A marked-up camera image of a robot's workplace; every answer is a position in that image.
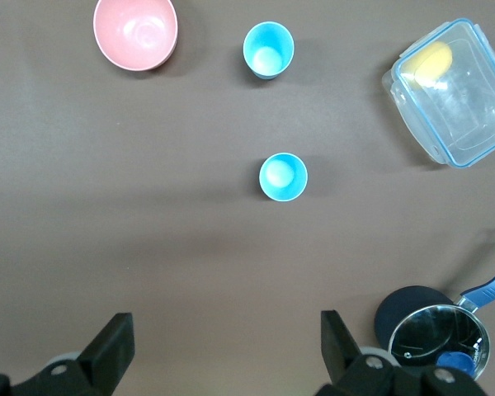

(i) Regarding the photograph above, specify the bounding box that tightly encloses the yellow round fruit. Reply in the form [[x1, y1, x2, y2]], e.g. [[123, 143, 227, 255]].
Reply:
[[407, 40, 454, 88]]

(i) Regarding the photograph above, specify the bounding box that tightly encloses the pink bowl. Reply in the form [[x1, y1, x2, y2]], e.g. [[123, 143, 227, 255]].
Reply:
[[92, 0, 179, 72]]

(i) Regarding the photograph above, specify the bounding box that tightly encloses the glass lid blue knob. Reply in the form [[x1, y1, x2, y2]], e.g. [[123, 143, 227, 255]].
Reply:
[[388, 304, 491, 381]]

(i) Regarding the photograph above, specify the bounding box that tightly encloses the blue plastic cup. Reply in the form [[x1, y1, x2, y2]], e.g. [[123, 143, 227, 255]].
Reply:
[[258, 152, 309, 203], [242, 21, 295, 81]]

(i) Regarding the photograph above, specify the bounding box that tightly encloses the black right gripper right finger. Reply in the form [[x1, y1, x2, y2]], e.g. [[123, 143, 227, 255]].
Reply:
[[319, 309, 364, 392]]

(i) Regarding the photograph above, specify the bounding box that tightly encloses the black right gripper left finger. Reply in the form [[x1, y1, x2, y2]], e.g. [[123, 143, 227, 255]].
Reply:
[[78, 312, 136, 396]]

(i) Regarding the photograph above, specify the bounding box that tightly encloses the black pot blue handle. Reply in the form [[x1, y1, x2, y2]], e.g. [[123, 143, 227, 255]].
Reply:
[[373, 259, 495, 383]]

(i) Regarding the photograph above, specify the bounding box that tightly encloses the clear plastic food container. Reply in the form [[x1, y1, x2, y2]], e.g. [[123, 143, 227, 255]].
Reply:
[[381, 16, 495, 170]]

